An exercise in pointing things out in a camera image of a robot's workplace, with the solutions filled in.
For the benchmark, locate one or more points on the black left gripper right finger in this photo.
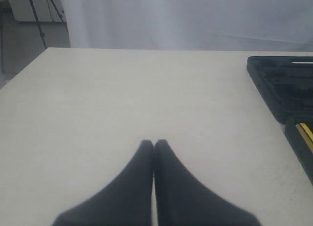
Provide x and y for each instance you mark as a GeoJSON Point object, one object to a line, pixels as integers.
{"type": "Point", "coordinates": [182, 200]}

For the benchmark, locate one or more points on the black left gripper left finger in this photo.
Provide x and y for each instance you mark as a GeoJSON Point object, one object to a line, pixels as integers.
{"type": "Point", "coordinates": [125, 201]}

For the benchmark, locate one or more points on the black plastic tool case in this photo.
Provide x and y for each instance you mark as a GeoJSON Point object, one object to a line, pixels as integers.
{"type": "Point", "coordinates": [286, 85]}

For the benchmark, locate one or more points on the large yellow black screwdriver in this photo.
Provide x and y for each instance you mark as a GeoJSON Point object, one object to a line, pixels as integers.
{"type": "Point", "coordinates": [306, 133]}

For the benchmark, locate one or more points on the white backdrop curtain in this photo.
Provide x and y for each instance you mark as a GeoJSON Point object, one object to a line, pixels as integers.
{"type": "Point", "coordinates": [262, 25]}

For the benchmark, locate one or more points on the black tripod stand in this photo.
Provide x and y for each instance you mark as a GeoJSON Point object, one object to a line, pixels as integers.
{"type": "Point", "coordinates": [41, 33]}

